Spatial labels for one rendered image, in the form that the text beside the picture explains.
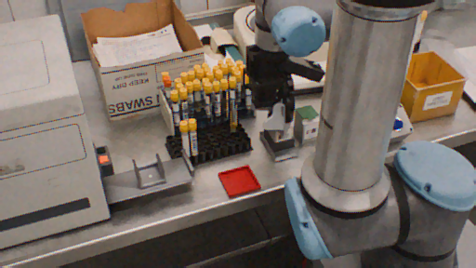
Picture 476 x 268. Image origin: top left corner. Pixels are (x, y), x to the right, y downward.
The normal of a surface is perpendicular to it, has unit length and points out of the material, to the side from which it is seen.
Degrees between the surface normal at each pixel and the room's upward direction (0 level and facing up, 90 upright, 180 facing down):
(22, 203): 90
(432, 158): 7
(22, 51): 0
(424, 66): 90
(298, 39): 90
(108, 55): 1
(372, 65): 93
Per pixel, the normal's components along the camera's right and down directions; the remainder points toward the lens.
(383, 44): 0.00, 0.67
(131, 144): 0.00, -0.77
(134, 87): 0.36, 0.55
